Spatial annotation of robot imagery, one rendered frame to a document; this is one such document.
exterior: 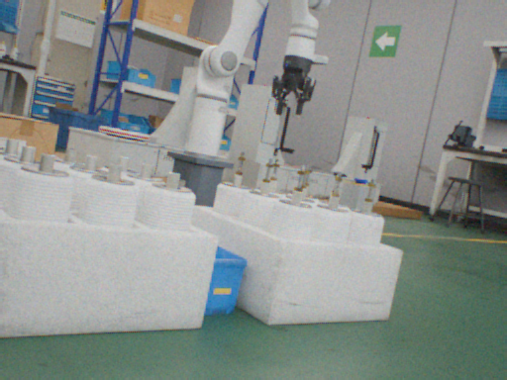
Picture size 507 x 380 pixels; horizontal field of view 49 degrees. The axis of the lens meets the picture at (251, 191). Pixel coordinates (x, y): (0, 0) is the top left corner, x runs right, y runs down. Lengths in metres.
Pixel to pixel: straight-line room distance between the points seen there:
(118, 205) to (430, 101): 6.17
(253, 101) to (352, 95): 3.71
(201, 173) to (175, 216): 0.58
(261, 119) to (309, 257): 2.78
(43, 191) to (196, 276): 0.32
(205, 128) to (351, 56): 6.24
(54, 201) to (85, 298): 0.17
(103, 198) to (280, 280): 0.42
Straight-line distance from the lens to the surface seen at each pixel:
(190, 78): 3.73
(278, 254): 1.17
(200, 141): 1.62
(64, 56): 7.55
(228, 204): 1.40
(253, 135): 3.97
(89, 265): 0.96
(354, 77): 7.66
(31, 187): 0.94
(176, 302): 1.05
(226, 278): 1.19
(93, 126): 5.72
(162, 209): 1.03
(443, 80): 6.96
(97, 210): 0.98
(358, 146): 4.95
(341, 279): 1.30
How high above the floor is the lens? 0.36
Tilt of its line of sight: 4 degrees down
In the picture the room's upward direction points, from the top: 11 degrees clockwise
